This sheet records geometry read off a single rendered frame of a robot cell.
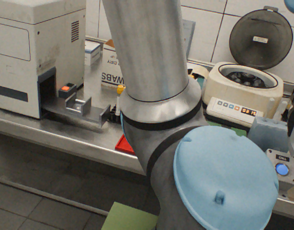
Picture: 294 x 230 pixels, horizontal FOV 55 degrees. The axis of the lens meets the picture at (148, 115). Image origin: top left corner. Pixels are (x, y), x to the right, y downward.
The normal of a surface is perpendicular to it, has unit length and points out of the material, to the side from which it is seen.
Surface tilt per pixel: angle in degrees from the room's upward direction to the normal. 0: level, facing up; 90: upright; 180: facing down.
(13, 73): 90
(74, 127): 0
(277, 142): 90
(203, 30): 90
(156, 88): 97
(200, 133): 8
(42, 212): 0
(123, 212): 2
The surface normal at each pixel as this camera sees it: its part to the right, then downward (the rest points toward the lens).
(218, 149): 0.22, -0.77
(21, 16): -0.25, 0.45
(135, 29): -0.23, 0.65
